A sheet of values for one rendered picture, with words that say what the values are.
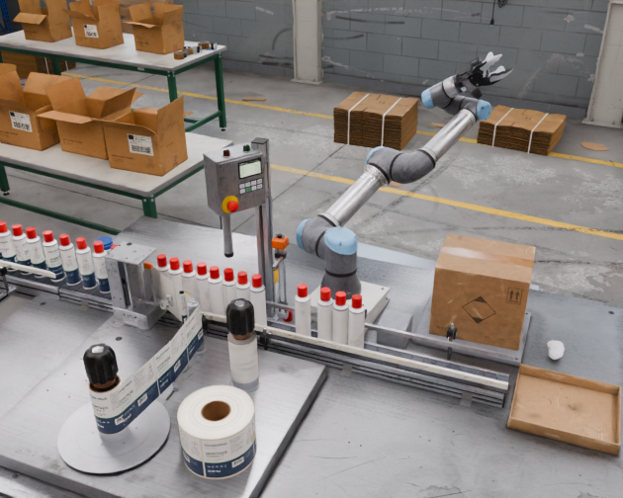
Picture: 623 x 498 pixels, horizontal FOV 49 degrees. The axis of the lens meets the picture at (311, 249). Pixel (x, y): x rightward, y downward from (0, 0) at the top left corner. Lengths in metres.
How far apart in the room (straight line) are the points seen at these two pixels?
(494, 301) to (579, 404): 0.40
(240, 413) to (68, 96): 2.86
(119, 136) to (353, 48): 4.39
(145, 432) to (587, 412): 1.29
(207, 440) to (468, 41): 6.06
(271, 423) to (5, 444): 0.74
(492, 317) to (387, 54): 5.61
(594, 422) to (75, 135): 3.13
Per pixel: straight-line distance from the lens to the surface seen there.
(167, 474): 1.94
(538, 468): 2.07
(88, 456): 2.02
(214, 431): 1.82
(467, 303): 2.33
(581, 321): 2.65
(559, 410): 2.25
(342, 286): 2.47
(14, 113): 4.43
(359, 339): 2.23
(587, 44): 7.15
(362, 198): 2.62
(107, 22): 6.65
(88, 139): 4.16
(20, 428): 2.19
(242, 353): 2.04
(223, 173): 2.16
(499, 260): 2.35
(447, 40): 7.44
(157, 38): 6.30
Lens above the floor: 2.30
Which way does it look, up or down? 30 degrees down
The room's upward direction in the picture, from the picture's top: 1 degrees counter-clockwise
